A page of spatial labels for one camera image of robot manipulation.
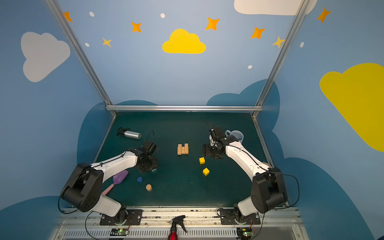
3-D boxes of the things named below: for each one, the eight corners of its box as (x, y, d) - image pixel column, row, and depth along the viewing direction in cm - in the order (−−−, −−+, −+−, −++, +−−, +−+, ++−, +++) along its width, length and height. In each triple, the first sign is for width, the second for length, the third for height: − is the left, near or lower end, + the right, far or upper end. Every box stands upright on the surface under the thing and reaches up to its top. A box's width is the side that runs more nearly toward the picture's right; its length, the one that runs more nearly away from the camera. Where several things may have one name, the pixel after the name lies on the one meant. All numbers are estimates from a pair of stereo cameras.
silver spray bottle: (117, 136, 109) (115, 133, 106) (121, 129, 113) (119, 126, 110) (139, 139, 107) (138, 136, 104) (143, 133, 111) (141, 130, 108)
